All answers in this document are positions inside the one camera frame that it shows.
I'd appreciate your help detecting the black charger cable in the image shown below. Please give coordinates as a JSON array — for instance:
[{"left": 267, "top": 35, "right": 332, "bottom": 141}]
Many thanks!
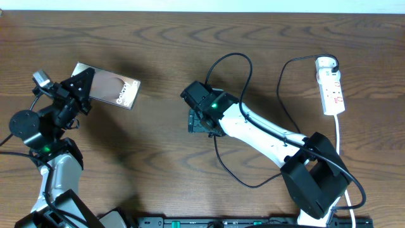
[{"left": 213, "top": 54, "right": 340, "bottom": 189}]

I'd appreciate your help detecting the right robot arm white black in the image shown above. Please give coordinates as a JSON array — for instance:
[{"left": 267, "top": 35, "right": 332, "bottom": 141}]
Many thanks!
[{"left": 180, "top": 81, "right": 351, "bottom": 227}]

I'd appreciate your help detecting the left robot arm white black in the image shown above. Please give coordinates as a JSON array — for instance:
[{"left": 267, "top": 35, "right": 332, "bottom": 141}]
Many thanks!
[{"left": 9, "top": 68, "right": 133, "bottom": 227}]

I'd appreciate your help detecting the white charger adapter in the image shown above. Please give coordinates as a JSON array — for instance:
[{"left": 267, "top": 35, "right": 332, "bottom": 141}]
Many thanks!
[{"left": 315, "top": 56, "right": 339, "bottom": 73}]

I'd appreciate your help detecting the white power strip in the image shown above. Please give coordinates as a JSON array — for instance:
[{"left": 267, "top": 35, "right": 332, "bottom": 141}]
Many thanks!
[{"left": 316, "top": 68, "right": 345, "bottom": 116}]

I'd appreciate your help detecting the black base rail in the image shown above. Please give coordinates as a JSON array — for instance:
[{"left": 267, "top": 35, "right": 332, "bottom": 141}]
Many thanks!
[{"left": 135, "top": 216, "right": 373, "bottom": 228}]

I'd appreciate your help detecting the white power strip cord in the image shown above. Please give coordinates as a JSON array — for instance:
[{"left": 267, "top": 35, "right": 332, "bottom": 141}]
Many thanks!
[{"left": 333, "top": 114, "right": 357, "bottom": 228}]

